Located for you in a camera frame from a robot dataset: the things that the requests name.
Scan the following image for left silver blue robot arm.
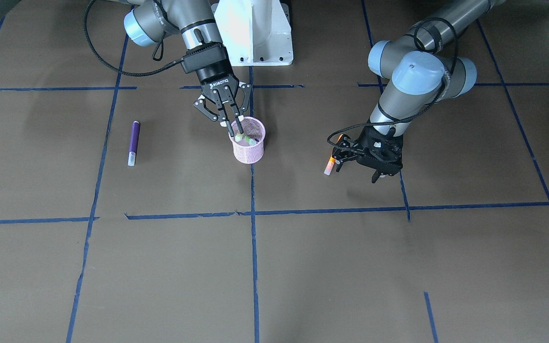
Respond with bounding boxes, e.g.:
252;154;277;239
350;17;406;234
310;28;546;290
351;0;500;182

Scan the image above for pink mesh pen holder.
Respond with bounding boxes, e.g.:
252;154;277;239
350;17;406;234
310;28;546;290
230;117;266;164

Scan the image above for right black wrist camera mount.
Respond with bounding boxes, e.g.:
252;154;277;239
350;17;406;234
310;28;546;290
181;41;229;74

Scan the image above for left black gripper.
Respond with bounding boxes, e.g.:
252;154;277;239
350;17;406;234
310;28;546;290
356;126;403;184

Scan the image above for orange highlighter pen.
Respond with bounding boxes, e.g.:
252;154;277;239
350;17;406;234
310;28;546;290
323;148;342;176

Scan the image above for purple highlighter pen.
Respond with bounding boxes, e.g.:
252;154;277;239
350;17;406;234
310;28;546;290
127;120;140;167

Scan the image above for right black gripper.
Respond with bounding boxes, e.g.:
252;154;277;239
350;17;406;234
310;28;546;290
193;61;253;137

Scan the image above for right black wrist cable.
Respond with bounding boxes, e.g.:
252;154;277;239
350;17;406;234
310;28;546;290
83;0;187;77

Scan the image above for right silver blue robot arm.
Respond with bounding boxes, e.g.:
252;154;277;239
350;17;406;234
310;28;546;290
52;0;252;137

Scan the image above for white camera pole with base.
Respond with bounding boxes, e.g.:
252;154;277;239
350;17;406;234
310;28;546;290
211;0;294;67

